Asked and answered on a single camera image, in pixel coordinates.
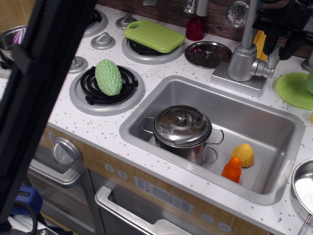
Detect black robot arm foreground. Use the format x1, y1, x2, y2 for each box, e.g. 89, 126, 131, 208
0, 0, 303, 234

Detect steel bowl at right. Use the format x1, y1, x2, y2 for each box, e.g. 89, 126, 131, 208
291, 159, 313, 224

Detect green plastic plate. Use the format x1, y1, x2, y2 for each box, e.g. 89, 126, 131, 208
275, 72, 313, 110

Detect silver oven door handle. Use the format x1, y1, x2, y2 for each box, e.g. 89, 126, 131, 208
29, 145, 85, 188

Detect flat steel pot lid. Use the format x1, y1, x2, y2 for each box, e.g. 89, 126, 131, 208
184, 41, 232, 69

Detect green toy bitter gourd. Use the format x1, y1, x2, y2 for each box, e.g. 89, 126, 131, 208
95, 59, 122, 96

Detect grey stove knob front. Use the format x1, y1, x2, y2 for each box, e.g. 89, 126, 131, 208
68, 56, 88, 74

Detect back left stove burner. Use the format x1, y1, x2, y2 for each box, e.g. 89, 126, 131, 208
83, 9, 108, 38

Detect front black stove burner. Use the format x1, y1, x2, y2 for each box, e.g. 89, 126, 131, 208
69, 65, 145, 117

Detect yellow toy corn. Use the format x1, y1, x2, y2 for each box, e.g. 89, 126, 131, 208
231, 143, 254, 168

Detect purple toy onion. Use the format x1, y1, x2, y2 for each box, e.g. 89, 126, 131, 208
13, 27, 27, 44

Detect grey stove knob middle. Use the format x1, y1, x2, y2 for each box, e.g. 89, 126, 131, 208
90, 32, 116, 50

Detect steel pot with lid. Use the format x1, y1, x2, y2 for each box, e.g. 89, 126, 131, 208
141, 105, 224, 165

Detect silver toy faucet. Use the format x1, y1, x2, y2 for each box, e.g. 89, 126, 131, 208
210, 0, 272, 98

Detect grey stove knob back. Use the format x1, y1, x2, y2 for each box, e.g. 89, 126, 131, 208
115, 13, 137, 30

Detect grey stove knob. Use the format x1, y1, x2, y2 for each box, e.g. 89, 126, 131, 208
90, 32, 116, 50
115, 13, 137, 30
68, 56, 88, 74

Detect red plastic cup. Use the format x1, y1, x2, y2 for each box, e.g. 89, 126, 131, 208
185, 17, 204, 41

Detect orange toy bottle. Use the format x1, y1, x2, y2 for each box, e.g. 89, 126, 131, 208
221, 157, 242, 184

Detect back right stove burner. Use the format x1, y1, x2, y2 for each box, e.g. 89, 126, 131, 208
122, 38, 185, 65

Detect grey toy sink basin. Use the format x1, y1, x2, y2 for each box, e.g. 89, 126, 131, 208
119, 75, 305, 205

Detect green plastic cutting board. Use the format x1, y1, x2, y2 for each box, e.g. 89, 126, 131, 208
124, 20, 185, 53

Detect blue plastic clamp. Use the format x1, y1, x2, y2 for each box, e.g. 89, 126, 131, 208
11, 186, 43, 215

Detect steel bowl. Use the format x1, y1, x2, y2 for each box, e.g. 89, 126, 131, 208
0, 25, 28, 61
291, 159, 313, 224

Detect steel bowl at left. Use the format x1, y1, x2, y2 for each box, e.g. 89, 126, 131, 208
0, 25, 28, 61

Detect silver dishwasher door handle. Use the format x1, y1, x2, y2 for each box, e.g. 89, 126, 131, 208
94, 186, 190, 235

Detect silver oven dial knob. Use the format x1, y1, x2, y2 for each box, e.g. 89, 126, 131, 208
51, 137, 82, 165

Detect silver faucet lever handle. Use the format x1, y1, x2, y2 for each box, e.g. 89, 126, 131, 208
265, 43, 283, 77

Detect hanging clear glass ball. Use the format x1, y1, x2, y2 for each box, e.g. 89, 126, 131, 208
225, 0, 249, 28

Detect yellow toy banana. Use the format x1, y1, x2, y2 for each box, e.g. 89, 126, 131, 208
254, 30, 268, 61

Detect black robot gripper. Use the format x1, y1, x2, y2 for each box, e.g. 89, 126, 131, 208
253, 0, 313, 60

